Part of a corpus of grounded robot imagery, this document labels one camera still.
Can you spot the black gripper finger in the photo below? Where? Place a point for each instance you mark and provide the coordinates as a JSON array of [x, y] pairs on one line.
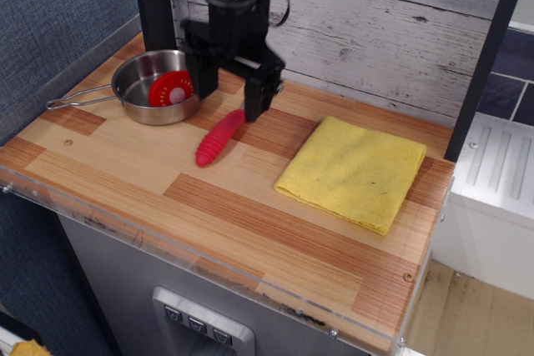
[[203, 71], [260, 89]]

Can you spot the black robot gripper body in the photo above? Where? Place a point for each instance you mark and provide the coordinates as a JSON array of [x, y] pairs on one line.
[[235, 35]]

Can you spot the red handled metal fork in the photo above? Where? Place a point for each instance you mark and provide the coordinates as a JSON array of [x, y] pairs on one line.
[[216, 140]]

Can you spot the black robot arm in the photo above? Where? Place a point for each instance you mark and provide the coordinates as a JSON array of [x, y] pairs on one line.
[[234, 38]]

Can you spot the red perforated plastic disc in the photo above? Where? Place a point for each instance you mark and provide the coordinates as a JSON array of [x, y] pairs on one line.
[[171, 88]]

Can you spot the yellow folded cloth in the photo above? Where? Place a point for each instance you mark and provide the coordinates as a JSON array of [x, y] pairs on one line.
[[357, 174]]

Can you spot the silver toy fridge cabinet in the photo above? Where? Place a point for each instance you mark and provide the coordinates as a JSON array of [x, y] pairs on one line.
[[222, 294]]

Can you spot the grey dispenser button panel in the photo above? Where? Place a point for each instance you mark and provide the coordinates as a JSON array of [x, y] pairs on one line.
[[190, 328]]

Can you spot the white ribbed appliance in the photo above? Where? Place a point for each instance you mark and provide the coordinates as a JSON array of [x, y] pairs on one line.
[[486, 228]]

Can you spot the yellow object at corner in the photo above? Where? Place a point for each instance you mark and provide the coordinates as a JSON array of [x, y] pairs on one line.
[[29, 348]]

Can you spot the steel pan with handle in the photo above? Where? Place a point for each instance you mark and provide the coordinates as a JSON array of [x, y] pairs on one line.
[[130, 85]]

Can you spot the black left frame post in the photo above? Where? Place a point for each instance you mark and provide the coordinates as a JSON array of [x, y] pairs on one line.
[[157, 24]]

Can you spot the black frame post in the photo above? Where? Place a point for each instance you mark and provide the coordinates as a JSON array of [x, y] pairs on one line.
[[157, 24], [493, 41]]

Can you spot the black right frame post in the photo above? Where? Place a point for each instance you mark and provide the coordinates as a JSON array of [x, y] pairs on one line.
[[493, 41]]

